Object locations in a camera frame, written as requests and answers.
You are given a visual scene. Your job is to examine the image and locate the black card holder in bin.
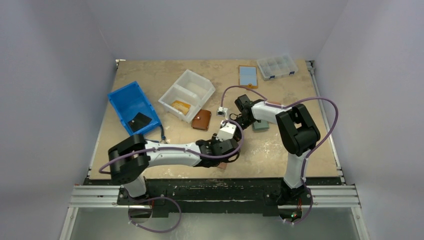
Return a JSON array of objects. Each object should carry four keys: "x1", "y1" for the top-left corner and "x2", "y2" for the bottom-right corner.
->
[{"x1": 128, "y1": 112, "x2": 152, "y2": 133}]

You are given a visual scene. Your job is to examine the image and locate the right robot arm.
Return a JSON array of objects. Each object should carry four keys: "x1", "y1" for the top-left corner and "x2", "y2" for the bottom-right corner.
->
[{"x1": 234, "y1": 94, "x2": 321, "y2": 203}]

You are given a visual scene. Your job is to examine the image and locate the white double compartment bin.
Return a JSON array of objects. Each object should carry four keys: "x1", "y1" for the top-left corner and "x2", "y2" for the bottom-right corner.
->
[{"x1": 158, "y1": 69, "x2": 216, "y2": 123}]

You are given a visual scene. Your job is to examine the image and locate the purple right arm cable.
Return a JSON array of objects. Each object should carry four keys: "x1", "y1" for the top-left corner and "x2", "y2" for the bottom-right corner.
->
[{"x1": 220, "y1": 85, "x2": 340, "y2": 226}]

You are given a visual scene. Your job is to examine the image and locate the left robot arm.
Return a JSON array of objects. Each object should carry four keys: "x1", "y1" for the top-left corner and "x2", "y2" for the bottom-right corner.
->
[{"x1": 99, "y1": 134, "x2": 241, "y2": 198}]

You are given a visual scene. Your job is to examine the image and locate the black mounting base plate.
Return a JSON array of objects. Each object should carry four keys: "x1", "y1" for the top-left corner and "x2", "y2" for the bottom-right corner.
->
[{"x1": 116, "y1": 177, "x2": 343, "y2": 220}]

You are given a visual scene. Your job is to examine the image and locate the gold credit card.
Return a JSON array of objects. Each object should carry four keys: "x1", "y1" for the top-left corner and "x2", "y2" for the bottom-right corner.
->
[{"x1": 171, "y1": 100, "x2": 191, "y2": 116}]

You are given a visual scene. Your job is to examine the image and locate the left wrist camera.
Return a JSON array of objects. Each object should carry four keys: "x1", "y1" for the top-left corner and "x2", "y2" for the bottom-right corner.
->
[{"x1": 216, "y1": 121, "x2": 238, "y2": 142}]

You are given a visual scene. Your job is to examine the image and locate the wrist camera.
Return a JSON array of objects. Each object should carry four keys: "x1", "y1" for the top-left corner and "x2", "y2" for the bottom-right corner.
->
[
  {"x1": 216, "y1": 121, "x2": 238, "y2": 142},
  {"x1": 216, "y1": 106, "x2": 228, "y2": 117}
]

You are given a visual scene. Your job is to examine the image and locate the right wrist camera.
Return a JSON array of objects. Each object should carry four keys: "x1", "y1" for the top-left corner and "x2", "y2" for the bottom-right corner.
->
[{"x1": 216, "y1": 106, "x2": 228, "y2": 117}]

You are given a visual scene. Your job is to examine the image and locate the aluminium frame rail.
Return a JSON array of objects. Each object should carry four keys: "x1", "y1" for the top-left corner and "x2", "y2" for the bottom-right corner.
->
[{"x1": 59, "y1": 59, "x2": 370, "y2": 240}]

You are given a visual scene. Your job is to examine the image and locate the green card holder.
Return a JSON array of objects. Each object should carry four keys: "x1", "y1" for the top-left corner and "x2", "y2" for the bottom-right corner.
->
[{"x1": 252, "y1": 120, "x2": 269, "y2": 132}]

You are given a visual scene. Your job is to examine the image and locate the blue plastic bin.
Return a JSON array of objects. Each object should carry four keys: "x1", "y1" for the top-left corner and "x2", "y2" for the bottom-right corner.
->
[{"x1": 107, "y1": 81, "x2": 162, "y2": 136}]

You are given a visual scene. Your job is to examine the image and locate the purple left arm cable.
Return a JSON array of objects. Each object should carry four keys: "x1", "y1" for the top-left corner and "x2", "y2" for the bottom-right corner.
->
[{"x1": 98, "y1": 119, "x2": 245, "y2": 234}]

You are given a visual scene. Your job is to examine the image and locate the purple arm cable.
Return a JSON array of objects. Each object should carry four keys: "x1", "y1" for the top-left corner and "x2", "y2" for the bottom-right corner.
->
[
  {"x1": 220, "y1": 85, "x2": 340, "y2": 226},
  {"x1": 98, "y1": 119, "x2": 245, "y2": 234}
]

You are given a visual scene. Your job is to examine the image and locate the blue handled wire cutters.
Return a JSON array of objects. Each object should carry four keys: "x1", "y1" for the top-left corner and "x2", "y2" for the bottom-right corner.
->
[{"x1": 144, "y1": 125, "x2": 168, "y2": 144}]

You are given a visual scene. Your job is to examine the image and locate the orange open card holder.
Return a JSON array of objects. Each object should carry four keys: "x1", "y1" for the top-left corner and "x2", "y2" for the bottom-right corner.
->
[{"x1": 238, "y1": 65, "x2": 258, "y2": 89}]

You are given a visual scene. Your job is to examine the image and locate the clear plastic organizer box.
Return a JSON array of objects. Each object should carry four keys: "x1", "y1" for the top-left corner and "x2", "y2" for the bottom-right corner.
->
[{"x1": 256, "y1": 54, "x2": 299, "y2": 81}]

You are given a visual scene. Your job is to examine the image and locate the brown leather card holder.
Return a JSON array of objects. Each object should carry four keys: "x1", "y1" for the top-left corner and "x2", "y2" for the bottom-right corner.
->
[{"x1": 191, "y1": 109, "x2": 212, "y2": 131}]

